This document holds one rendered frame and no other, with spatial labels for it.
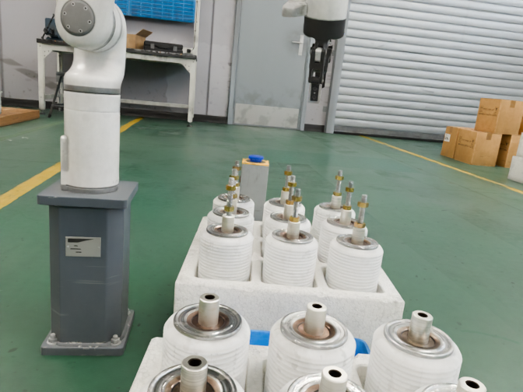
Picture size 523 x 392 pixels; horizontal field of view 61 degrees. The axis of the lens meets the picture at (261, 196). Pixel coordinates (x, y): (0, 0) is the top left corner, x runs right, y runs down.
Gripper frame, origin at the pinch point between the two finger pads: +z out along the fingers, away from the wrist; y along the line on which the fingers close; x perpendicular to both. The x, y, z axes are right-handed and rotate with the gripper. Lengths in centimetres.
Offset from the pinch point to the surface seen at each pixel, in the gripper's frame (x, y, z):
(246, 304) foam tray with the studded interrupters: 5.3, -33.7, 26.2
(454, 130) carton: -110, 349, 145
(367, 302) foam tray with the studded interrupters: -14.7, -29.0, 25.3
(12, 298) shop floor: 60, -28, 45
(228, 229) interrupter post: 11.0, -24.8, 17.9
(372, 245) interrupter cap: -14.4, -20.4, 19.6
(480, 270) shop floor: -56, 36, 66
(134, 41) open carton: 233, 371, 97
